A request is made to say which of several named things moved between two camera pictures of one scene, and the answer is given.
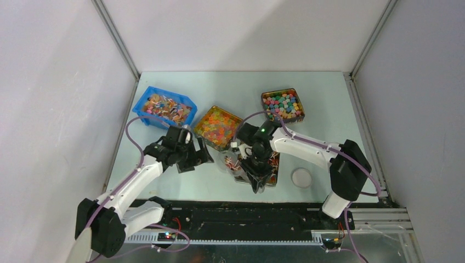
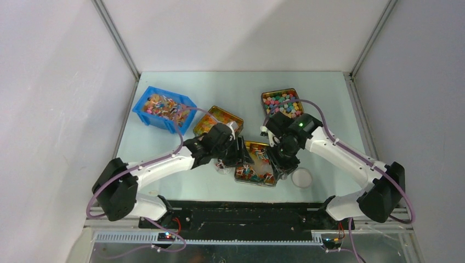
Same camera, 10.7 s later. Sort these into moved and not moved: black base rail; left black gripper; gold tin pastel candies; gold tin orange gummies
Moved: left black gripper
Not moved: gold tin orange gummies; black base rail; gold tin pastel candies
